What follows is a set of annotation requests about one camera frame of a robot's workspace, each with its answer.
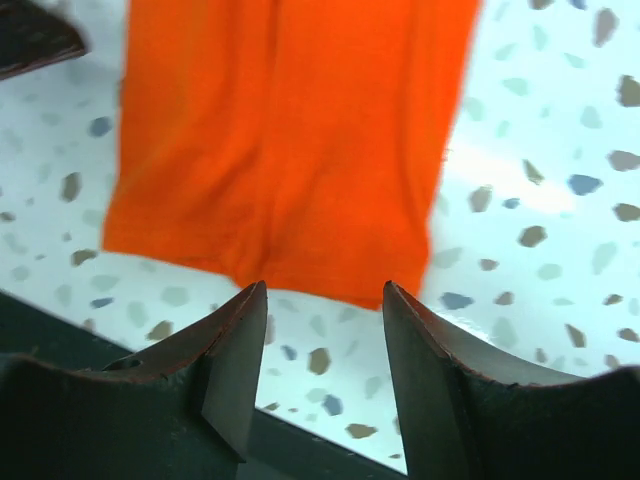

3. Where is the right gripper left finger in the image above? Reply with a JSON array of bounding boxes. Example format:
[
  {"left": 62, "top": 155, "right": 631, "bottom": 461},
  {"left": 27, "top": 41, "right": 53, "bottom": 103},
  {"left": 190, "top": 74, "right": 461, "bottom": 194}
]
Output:
[{"left": 0, "top": 280, "right": 269, "bottom": 480}]

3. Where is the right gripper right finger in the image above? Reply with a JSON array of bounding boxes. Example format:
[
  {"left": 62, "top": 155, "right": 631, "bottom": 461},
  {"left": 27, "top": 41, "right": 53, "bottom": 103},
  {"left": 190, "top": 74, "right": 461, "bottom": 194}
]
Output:
[{"left": 383, "top": 282, "right": 639, "bottom": 479}]

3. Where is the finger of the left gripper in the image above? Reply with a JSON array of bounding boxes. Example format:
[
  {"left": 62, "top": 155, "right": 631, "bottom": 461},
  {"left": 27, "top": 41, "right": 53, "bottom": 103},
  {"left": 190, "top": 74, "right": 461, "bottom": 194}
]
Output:
[{"left": 1, "top": 0, "right": 89, "bottom": 80}]

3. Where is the orange t shirt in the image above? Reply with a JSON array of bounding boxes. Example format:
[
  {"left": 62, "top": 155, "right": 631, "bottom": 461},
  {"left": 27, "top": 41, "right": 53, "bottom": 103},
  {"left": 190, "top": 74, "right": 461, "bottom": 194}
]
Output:
[{"left": 103, "top": 0, "right": 482, "bottom": 309}]

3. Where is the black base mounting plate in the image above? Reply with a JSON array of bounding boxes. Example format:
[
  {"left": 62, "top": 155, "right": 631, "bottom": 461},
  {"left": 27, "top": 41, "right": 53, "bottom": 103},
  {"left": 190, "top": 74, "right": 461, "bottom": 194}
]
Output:
[{"left": 0, "top": 289, "right": 409, "bottom": 480}]

